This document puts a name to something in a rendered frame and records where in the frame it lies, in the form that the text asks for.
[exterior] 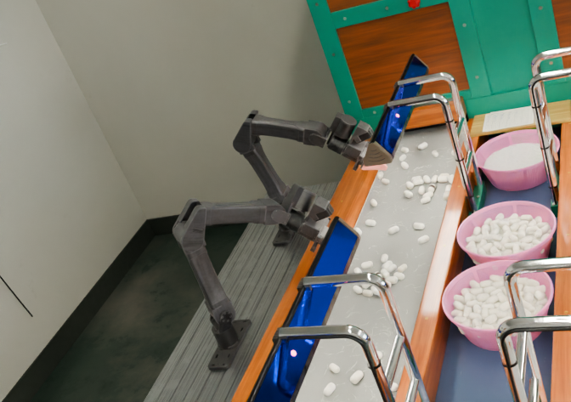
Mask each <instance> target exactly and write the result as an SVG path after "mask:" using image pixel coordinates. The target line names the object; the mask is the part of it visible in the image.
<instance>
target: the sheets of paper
mask: <svg viewBox="0 0 571 402"><path fill-rule="evenodd" d="M532 123H534V114H533V110H532V108H531V106H528V107H523V108H516V109H511V110H500V111H495V112H490V114H486V115H485V119H484V124H483V132H488V131H494V130H498V129H502V128H508V127H516V126H522V125H527V124H532Z"/></svg>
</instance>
